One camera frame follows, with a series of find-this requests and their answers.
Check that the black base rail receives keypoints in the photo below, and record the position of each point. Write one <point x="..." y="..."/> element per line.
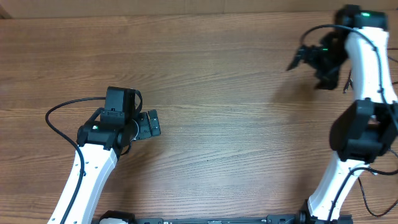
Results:
<point x="202" y="220"/>

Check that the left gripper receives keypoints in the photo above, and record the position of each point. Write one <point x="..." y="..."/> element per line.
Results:
<point x="145" y="129"/>

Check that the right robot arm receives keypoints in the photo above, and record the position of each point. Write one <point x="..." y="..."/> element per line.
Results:
<point x="367" y="129"/>

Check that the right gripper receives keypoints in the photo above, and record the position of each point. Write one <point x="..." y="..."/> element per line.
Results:
<point x="331" y="75"/>

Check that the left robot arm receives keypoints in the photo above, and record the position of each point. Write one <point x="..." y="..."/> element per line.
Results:
<point x="106" y="136"/>

